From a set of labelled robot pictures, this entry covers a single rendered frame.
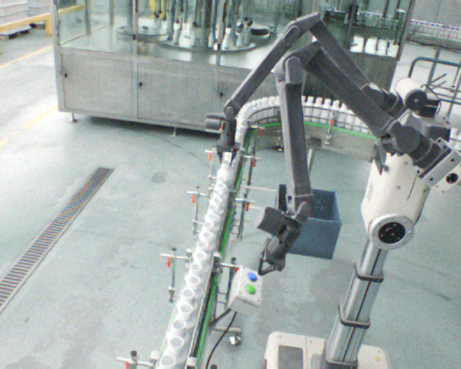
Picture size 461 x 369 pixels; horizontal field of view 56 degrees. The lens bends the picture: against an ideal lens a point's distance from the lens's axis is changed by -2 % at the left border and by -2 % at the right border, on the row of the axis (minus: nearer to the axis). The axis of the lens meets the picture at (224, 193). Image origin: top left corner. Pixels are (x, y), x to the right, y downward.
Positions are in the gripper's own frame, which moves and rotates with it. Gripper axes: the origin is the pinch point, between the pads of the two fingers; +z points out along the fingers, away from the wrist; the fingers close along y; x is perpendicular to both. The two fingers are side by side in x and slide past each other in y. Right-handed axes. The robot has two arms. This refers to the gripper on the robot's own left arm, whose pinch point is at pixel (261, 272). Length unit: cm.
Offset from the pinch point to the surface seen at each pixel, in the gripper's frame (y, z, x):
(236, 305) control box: 3.7, 12.2, -1.6
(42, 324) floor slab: -67, 151, -69
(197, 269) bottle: -1.9, 10.6, -16.8
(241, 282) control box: -1.8, 7.8, -2.6
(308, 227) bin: -74, 19, 31
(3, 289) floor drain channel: -88, 165, -104
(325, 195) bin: -105, 13, 39
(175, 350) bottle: 31.2, 9.6, -16.5
